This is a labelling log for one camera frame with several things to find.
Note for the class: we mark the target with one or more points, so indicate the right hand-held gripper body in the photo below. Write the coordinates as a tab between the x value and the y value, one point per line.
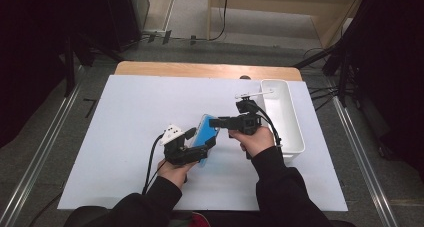
248	122

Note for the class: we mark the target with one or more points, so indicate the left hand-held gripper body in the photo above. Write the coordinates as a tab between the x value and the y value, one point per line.
181	153

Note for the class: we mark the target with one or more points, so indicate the smartphone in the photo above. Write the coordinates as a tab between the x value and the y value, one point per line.
205	131

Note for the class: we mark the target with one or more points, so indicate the white plastic bin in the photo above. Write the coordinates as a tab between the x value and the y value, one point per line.
283	120

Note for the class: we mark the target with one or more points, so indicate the person's left hand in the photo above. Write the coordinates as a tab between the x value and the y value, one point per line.
175	173

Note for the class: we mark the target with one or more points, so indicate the person's right hand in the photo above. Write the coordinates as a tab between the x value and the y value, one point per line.
258	142

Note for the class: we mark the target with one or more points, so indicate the small dark round knob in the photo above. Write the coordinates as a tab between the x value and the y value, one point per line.
245	77

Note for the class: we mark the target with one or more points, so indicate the white table cover sheet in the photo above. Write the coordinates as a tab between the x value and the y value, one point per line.
126	127

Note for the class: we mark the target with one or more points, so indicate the red item on lap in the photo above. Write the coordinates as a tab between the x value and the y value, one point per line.
200	221

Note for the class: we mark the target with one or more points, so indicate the black stand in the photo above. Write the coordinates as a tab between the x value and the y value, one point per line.
340	67
70	67

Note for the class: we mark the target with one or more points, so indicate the dark cabinet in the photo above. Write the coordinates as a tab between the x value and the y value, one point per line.
123	17

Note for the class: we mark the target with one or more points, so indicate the black curtain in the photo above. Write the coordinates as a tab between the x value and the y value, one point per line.
396	70
26	53

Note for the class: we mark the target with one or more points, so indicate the small black bracket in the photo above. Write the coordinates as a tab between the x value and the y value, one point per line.
151	38
193	40
166	37

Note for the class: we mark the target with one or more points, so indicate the metal floor rail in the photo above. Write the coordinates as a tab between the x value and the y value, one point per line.
363	160
40	157

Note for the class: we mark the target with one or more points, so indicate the wooden frame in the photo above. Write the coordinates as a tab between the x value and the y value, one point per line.
326	23

